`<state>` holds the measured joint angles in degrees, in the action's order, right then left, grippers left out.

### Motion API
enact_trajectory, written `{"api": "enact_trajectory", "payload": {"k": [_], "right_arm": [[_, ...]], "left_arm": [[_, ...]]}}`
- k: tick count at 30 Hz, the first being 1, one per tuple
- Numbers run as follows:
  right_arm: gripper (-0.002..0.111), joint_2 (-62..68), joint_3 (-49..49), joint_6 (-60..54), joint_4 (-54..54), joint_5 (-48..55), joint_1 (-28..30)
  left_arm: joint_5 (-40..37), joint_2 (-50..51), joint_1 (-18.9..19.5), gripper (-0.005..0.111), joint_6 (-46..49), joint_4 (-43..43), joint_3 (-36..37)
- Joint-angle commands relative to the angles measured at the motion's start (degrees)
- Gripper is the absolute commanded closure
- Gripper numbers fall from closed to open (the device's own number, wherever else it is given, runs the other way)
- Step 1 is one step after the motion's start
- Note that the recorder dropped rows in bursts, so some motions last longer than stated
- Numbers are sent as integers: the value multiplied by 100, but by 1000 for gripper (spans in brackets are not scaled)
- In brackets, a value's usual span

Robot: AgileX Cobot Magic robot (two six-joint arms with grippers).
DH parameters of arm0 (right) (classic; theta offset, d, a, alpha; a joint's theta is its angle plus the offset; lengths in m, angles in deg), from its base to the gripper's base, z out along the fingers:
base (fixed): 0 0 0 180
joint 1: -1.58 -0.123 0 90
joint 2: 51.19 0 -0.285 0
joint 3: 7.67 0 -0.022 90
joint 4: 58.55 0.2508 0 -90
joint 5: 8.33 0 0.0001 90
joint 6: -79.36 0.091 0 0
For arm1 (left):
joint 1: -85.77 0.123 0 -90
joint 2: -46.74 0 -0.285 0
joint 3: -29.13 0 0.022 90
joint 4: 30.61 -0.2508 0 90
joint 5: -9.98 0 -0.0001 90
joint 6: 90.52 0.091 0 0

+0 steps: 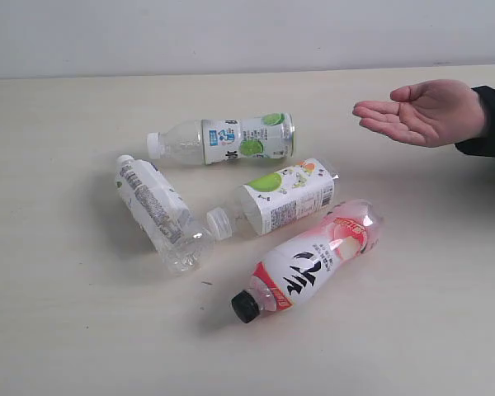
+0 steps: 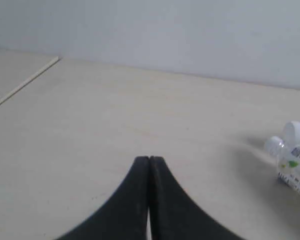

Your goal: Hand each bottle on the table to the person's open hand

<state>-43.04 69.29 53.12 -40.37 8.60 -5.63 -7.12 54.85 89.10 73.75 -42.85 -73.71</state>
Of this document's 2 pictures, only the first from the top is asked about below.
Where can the person's open bare hand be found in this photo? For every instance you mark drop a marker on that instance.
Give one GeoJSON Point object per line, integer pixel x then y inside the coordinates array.
{"type": "Point", "coordinates": [427, 114]}

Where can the square bottle green fruit label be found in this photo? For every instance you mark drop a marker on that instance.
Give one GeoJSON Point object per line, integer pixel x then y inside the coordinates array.
{"type": "Point", "coordinates": [275, 200]}

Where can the peach label black cap bottle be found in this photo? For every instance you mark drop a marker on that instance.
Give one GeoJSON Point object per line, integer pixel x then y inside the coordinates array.
{"type": "Point", "coordinates": [295, 270]}

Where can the lime label clear bottle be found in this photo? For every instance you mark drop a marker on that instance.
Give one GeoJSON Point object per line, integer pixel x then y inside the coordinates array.
{"type": "Point", "coordinates": [205, 142]}

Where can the clear bottle white text label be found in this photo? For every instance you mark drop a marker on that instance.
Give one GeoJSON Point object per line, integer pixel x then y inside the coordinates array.
{"type": "Point", "coordinates": [181, 241]}

